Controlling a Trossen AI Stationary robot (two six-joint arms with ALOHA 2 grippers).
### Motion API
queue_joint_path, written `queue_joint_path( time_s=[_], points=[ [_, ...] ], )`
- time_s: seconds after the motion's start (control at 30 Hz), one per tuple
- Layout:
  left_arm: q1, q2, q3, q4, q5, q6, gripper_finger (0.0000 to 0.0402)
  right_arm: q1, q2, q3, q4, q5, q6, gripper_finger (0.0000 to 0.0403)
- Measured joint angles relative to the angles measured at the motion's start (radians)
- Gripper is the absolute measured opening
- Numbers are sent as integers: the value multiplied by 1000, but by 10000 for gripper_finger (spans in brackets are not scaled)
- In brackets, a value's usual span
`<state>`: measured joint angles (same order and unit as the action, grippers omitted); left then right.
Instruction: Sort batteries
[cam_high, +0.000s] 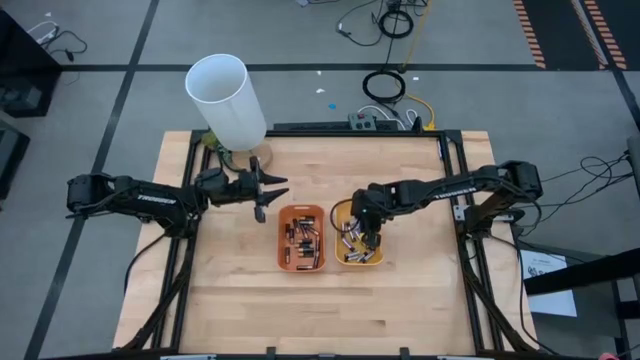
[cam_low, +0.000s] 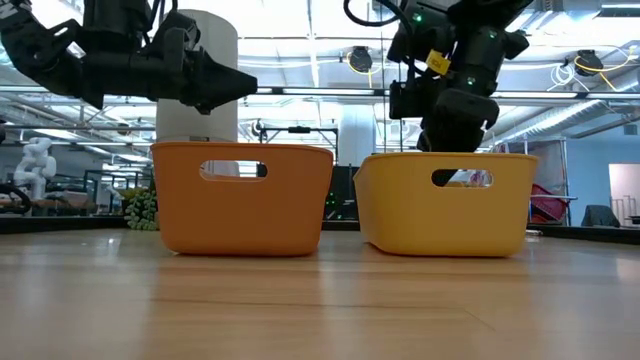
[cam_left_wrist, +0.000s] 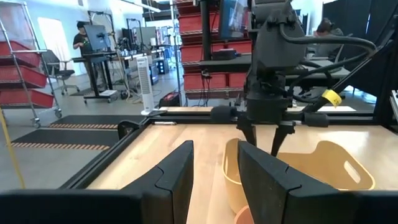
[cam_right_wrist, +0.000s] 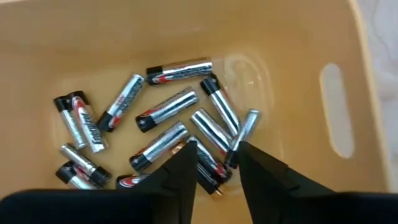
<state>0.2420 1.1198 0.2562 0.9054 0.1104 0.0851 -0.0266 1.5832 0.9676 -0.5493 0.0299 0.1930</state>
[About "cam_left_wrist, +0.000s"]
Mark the black standing desk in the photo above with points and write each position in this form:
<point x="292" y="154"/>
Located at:
<point x="93" y="57"/>

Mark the yellow plastic bin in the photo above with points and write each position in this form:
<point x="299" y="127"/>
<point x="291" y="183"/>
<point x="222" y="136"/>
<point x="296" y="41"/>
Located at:
<point x="326" y="168"/>

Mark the orange plastic bin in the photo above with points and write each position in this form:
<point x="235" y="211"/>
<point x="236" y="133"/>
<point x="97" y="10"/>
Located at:
<point x="244" y="217"/>

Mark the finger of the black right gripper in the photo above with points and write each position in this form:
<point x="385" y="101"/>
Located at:
<point x="281" y="137"/>
<point x="248" y="130"/>

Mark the black mat orange striped edge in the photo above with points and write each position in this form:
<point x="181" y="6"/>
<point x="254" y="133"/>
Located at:
<point x="93" y="119"/>
<point x="68" y="137"/>

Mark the blue lit monitor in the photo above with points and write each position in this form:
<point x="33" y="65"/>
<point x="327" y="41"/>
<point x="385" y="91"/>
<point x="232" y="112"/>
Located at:
<point x="233" y="18"/>

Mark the white tower fan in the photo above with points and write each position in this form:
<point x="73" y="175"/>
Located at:
<point x="145" y="84"/>

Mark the black desk with post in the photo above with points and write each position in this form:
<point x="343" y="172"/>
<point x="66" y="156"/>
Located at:
<point x="206" y="31"/>

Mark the dark monitor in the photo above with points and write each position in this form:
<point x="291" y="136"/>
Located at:
<point x="98" y="37"/>

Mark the red storage bin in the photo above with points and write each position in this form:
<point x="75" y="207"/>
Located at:
<point x="239" y="46"/>
<point x="9" y="49"/>
<point x="192" y="23"/>
<point x="191" y="53"/>
<point x="194" y="81"/>
<point x="237" y="79"/>
<point x="31" y="77"/>
<point x="186" y="7"/>
<point x="31" y="98"/>

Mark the small black box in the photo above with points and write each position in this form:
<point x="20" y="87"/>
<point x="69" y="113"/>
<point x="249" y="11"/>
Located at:
<point x="224" y="55"/>

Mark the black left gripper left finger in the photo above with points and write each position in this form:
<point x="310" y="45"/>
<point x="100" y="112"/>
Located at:
<point x="93" y="208"/>

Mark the black partition curtain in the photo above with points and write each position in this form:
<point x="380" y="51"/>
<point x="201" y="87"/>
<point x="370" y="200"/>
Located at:
<point x="348" y="18"/>

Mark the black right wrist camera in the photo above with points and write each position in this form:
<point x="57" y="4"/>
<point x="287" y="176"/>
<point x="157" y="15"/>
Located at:
<point x="276" y="46"/>

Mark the black office chair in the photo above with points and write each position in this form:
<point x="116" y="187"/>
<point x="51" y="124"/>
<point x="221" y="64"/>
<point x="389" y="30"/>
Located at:
<point x="51" y="62"/>

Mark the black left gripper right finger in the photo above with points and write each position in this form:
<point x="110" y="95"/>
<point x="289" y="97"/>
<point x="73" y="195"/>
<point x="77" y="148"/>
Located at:
<point x="311" y="208"/>

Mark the person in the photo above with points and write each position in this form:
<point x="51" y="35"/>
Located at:
<point x="326" y="31"/>
<point x="81" y="40"/>

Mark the black and red floor box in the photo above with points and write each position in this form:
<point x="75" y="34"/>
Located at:
<point x="169" y="99"/>

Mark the silver aluminium post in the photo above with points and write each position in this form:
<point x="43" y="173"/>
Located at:
<point x="395" y="105"/>

